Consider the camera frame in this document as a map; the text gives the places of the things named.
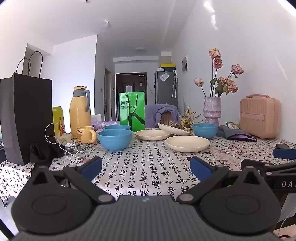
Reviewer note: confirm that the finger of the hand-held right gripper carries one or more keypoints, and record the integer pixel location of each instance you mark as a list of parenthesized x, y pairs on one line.
[(261, 165), (284, 154)]

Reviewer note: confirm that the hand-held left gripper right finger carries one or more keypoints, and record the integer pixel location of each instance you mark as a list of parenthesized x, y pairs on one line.
[(201, 169)]

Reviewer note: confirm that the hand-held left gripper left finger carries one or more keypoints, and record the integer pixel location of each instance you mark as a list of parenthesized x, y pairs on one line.
[(92, 167)]

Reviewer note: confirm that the cream plate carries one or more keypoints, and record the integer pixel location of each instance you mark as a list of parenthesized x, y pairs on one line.
[(187, 143), (173, 129), (150, 134)]

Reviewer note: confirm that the blue bowl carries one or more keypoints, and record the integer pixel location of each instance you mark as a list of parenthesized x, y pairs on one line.
[(205, 131), (116, 127), (115, 140)]

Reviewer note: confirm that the black smartphone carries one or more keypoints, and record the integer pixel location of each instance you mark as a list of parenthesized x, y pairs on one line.
[(283, 146)]

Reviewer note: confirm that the yellow mug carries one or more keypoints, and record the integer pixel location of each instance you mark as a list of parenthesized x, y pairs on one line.
[(84, 136)]

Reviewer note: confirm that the small beige object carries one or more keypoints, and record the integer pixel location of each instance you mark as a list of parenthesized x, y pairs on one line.
[(64, 139)]

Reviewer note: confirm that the grey purple pouch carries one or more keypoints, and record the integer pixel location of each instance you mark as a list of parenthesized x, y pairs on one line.
[(235, 134)]

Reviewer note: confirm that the purple plastic packet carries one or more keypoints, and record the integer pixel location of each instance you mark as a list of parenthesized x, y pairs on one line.
[(99, 125)]

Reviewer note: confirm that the pink hard case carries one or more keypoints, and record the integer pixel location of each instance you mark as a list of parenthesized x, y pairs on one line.
[(259, 118)]

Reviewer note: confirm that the green white snack packet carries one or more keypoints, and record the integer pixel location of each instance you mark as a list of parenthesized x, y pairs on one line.
[(232, 125)]

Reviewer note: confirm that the yellow flower branch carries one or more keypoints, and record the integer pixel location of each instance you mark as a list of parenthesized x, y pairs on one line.
[(185, 121)]

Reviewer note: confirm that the black cloth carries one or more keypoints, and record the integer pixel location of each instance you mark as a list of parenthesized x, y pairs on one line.
[(44, 153)]

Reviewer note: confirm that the calligraphy print tablecloth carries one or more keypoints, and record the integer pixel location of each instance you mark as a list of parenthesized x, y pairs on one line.
[(150, 166)]

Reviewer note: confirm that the yellow thermos jug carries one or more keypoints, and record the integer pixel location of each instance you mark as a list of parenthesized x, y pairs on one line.
[(79, 115)]

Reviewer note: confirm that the yellow carton box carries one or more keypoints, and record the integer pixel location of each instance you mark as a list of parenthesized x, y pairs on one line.
[(59, 120)]

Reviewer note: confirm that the pink wrapped vase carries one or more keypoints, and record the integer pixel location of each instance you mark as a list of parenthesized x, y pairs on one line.
[(211, 111)]

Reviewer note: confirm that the wooden chair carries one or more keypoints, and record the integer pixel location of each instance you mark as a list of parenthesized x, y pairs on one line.
[(167, 118)]

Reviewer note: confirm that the green paper bag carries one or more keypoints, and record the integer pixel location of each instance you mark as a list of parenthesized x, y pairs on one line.
[(126, 109)]

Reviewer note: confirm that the purple jacket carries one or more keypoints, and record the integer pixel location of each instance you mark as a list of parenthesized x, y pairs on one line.
[(151, 114)]

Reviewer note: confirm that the black paper bag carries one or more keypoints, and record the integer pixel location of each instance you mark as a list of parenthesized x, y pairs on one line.
[(23, 115)]

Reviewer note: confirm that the grey refrigerator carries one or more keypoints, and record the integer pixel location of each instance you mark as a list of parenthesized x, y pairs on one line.
[(163, 90)]

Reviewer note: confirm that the dried pink roses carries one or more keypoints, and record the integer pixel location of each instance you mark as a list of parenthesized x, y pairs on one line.
[(225, 84)]

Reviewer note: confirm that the dark brown door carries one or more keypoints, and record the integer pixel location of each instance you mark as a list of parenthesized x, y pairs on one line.
[(122, 83)]

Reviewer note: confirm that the hanging folded umbrella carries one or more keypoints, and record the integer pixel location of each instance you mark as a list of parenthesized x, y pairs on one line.
[(174, 83)]

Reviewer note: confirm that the yellow box on refrigerator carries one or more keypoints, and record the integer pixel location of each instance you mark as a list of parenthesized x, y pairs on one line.
[(167, 65)]

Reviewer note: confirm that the round ceiling lamp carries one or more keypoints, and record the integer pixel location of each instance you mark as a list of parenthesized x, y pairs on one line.
[(140, 49)]

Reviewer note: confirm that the white ceiling fixture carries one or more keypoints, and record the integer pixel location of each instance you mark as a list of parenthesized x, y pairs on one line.
[(106, 23)]

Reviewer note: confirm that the white wall panel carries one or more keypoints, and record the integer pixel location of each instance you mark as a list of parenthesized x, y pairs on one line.
[(185, 64)]

